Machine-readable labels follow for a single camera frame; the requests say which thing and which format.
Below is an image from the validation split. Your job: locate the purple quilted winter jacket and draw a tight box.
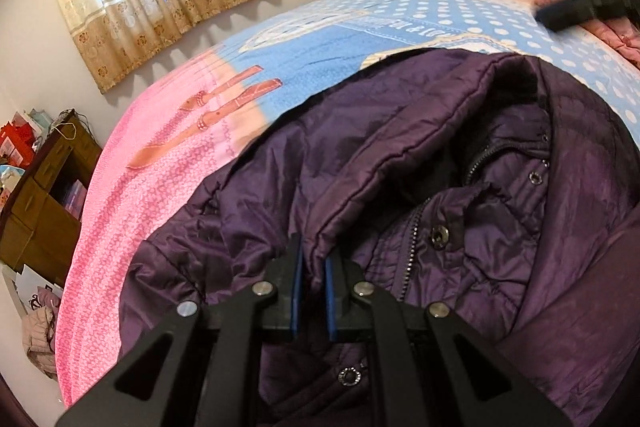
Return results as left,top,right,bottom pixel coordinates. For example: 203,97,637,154
119,49,639,426

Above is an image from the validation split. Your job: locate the pale clothes pile on floor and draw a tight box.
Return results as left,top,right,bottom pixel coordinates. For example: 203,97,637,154
22,286,61,381

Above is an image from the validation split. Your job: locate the blue pink patterned bed blanket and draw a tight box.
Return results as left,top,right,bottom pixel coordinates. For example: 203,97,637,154
55,0,639,404

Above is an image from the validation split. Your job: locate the brown wooden desk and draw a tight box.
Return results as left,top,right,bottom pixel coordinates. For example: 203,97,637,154
0,109,102,286

